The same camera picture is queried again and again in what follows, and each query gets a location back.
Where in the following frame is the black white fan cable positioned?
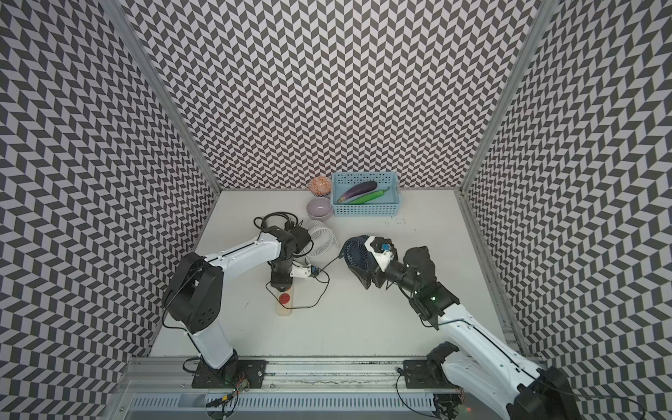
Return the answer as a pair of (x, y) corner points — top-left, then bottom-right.
(293, 251), (348, 274)

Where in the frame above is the beige red power strip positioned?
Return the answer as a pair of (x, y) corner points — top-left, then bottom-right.
(276, 288), (293, 317)

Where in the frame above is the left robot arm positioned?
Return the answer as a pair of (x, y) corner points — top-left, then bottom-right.
(163, 226), (313, 387)

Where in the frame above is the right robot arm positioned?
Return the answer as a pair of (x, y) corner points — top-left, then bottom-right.
(365, 237), (581, 419)

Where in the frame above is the navy blue desk fan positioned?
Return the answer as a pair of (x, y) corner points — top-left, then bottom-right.
(339, 236), (379, 290)

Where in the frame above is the light blue perforated basket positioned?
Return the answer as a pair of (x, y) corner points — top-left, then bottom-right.
(331, 171), (401, 217)

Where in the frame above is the lilac ceramic bowl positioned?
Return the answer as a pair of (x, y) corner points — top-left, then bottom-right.
(306, 197), (334, 221)

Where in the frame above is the green chili pepper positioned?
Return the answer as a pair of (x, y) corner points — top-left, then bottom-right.
(346, 188), (389, 205)

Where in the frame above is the purple eggplant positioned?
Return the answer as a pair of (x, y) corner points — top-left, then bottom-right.
(337, 181), (378, 203)

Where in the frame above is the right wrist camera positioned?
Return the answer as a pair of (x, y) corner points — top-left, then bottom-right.
(365, 236), (398, 272)

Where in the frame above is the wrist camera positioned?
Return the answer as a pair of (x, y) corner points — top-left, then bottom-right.
(290, 265), (321, 279)
(365, 236), (398, 272)

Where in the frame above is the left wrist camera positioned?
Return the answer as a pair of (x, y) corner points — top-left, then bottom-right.
(290, 265), (321, 279)

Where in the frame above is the black power strip cord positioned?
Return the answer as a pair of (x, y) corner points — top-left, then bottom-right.
(253, 211), (300, 235)

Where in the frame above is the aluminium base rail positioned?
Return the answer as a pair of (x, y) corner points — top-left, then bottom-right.
(112, 356), (558, 420)

